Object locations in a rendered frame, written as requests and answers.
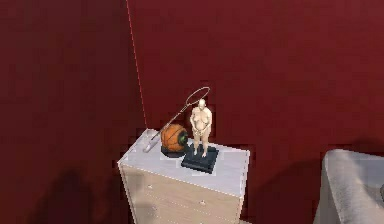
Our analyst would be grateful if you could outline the pale wooden chest of drawers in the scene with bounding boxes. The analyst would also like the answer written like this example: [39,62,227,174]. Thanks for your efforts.
[117,128,251,224]

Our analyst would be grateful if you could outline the beige figure statue on black base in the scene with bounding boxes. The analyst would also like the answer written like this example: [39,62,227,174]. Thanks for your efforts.
[180,98,220,175]

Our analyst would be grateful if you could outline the small black green clock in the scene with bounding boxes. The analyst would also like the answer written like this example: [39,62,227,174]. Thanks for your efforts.
[178,131,190,148]

